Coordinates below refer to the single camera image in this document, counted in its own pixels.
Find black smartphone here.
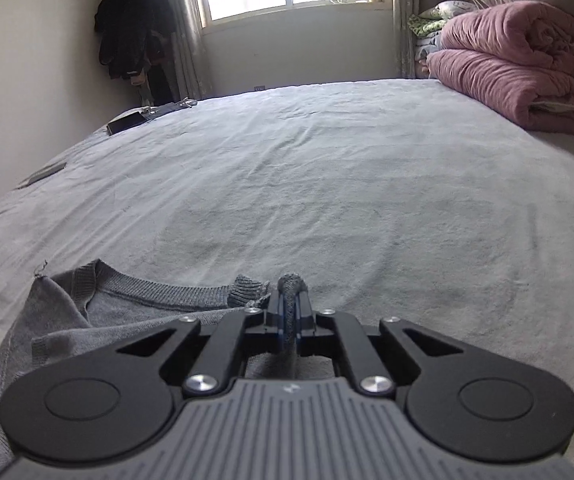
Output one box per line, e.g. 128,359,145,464
107,112,148,136

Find grey patterned curtain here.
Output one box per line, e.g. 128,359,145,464
164,0,208,101
389,0,465,80

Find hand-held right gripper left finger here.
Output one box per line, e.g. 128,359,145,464
114,292,288,397

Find dark flat card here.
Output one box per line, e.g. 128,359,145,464
17,162,68,188

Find floral patterned bedding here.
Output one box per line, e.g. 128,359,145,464
407,0,478,80

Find grey cloth with white cord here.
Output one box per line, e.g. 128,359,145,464
142,99,199,121

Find pink folded quilt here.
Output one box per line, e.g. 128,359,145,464
424,0,574,137

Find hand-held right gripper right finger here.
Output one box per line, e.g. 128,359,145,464
297,294,469,397

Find grey bed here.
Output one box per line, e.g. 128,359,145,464
0,77,574,480

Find grey knit cat-print sweater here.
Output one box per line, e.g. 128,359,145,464
0,259,310,480

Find dark hanging clothes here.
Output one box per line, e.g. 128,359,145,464
93,0,178,106

